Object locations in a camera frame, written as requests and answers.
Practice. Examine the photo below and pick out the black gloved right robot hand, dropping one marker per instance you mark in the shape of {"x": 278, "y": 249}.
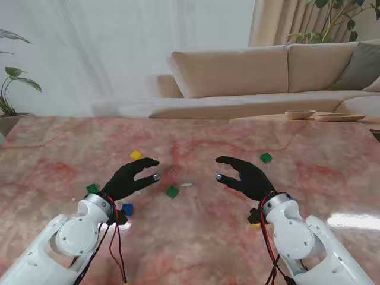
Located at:
{"x": 252, "y": 184}

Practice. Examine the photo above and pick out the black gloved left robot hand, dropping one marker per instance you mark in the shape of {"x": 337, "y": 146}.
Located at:
{"x": 121, "y": 184}

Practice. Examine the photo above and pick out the blue toy brick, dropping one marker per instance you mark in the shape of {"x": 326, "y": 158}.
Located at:
{"x": 128, "y": 209}

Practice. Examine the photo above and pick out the green toy brick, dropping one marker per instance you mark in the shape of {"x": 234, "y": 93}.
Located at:
{"x": 92, "y": 189}
{"x": 266, "y": 157}
{"x": 172, "y": 191}

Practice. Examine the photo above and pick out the yellow toy brick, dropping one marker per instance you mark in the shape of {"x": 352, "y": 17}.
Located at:
{"x": 254, "y": 225}
{"x": 136, "y": 155}

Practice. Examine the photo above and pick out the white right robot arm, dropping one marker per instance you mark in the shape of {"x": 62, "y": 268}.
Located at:
{"x": 294, "y": 234}

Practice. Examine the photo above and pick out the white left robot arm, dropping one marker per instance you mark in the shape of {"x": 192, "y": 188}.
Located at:
{"x": 74, "y": 231}

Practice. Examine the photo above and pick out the light wooden coffee table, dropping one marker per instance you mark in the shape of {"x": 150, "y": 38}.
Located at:
{"x": 267, "y": 117}

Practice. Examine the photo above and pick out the wooden bowl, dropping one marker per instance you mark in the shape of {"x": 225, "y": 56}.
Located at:
{"x": 300, "y": 114}

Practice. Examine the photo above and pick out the flat wooden plate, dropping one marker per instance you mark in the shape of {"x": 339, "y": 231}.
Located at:
{"x": 340, "y": 117}

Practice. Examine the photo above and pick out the beige sofa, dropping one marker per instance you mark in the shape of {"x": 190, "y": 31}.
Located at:
{"x": 231, "y": 74}

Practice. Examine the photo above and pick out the grey plant pot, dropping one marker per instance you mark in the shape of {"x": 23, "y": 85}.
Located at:
{"x": 12, "y": 121}

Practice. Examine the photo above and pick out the green potted plant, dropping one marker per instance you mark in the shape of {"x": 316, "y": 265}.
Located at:
{"x": 29, "y": 83}

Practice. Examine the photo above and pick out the white sheer curtain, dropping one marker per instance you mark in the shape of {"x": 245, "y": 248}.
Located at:
{"x": 118, "y": 44}

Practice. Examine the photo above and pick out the cream cushion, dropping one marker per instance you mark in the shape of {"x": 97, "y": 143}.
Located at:
{"x": 374, "y": 86}

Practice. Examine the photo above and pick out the beige curtain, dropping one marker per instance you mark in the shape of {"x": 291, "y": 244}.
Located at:
{"x": 267, "y": 23}

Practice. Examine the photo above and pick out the grey cushion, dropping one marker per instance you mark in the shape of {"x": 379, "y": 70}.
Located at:
{"x": 362, "y": 65}

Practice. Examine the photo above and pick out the tall leafy plant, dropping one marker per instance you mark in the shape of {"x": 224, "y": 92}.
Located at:
{"x": 351, "y": 24}

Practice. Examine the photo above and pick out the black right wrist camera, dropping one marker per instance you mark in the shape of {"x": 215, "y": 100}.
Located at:
{"x": 254, "y": 215}

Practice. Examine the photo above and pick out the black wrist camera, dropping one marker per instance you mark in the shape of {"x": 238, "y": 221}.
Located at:
{"x": 118, "y": 217}
{"x": 254, "y": 215}

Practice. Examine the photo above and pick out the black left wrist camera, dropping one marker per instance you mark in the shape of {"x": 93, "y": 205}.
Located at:
{"x": 118, "y": 217}

